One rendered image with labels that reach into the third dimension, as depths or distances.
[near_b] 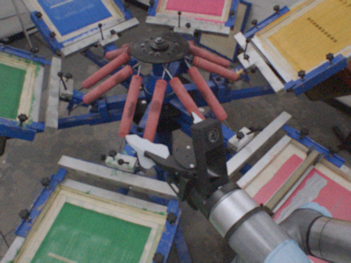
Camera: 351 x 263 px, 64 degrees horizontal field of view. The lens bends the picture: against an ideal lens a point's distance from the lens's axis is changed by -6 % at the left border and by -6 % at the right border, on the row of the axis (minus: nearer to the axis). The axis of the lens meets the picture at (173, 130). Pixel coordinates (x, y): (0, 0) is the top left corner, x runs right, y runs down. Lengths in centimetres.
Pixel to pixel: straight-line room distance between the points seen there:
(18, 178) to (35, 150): 33
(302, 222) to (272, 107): 272
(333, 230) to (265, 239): 14
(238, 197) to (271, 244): 8
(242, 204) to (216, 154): 9
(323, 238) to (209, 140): 25
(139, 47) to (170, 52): 16
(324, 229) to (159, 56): 110
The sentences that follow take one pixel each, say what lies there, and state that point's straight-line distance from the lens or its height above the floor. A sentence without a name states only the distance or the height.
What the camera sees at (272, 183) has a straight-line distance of 141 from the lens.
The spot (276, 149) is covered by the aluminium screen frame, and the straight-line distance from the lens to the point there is 149.
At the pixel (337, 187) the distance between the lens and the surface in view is 152.
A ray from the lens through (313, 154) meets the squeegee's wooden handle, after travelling 145.
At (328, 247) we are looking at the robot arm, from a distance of 53.
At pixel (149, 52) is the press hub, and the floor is 131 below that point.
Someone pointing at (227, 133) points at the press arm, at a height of 104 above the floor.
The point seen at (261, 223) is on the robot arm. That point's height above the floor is 169.
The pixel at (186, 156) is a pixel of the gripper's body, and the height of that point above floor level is 169.
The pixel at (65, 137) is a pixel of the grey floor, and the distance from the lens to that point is 297.
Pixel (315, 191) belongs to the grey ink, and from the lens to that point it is 145.
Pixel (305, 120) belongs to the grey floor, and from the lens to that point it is 324.
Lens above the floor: 208
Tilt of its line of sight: 47 degrees down
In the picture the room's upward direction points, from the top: straight up
